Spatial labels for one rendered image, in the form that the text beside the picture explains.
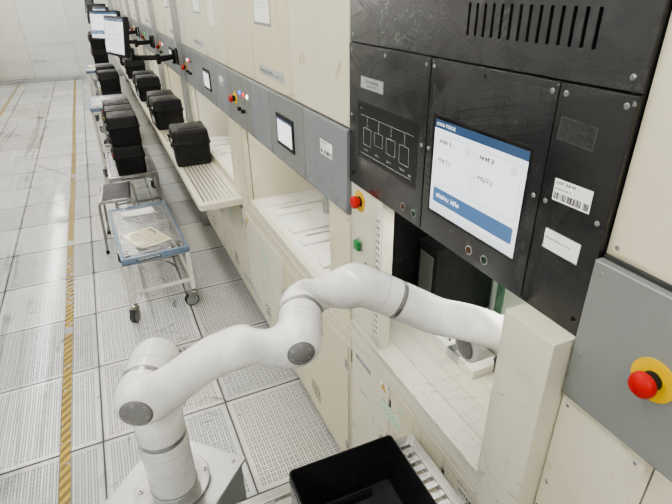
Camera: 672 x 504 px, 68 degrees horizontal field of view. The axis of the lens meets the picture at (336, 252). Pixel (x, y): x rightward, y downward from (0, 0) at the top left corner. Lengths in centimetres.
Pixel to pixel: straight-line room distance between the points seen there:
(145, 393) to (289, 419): 157
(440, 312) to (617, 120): 54
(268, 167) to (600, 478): 233
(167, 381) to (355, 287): 46
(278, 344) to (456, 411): 65
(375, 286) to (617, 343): 46
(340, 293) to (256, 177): 192
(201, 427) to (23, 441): 86
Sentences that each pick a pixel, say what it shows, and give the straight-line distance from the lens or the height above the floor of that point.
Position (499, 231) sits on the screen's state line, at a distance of 102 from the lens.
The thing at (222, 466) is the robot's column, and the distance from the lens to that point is 155.
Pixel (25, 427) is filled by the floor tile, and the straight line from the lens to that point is 309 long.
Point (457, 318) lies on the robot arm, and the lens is 114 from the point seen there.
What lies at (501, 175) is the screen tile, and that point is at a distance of 99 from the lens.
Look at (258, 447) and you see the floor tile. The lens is 258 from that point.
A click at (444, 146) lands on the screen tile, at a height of 163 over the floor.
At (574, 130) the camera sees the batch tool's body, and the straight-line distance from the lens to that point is 87.
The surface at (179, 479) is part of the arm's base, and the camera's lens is 145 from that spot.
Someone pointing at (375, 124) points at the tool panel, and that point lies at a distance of 138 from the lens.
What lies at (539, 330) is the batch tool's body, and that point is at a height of 140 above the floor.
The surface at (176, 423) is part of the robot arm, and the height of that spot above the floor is 100.
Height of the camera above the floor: 194
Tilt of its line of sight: 28 degrees down
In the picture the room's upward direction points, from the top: 1 degrees counter-clockwise
